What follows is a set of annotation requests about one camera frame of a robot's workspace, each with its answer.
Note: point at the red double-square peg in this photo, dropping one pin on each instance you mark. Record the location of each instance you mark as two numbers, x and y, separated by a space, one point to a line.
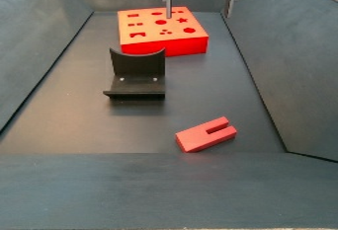
204 135

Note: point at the red shape-sorter board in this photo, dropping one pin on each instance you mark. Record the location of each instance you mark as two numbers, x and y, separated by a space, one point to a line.
146 31

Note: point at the black curved holder stand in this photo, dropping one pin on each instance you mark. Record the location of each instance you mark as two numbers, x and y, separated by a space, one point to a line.
138 75

